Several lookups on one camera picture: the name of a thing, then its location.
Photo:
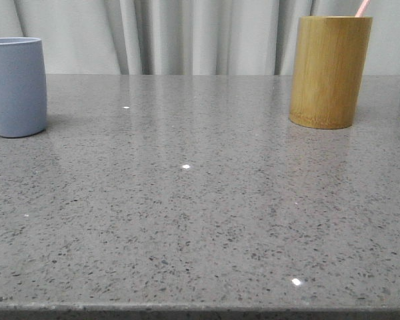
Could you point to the blue plastic cup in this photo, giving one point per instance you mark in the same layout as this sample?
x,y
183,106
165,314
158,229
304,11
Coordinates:
x,y
23,89

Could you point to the bamboo cylindrical holder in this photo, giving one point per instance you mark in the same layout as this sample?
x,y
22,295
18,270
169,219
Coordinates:
x,y
328,69

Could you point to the grey pleated curtain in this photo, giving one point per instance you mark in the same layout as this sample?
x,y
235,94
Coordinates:
x,y
166,37

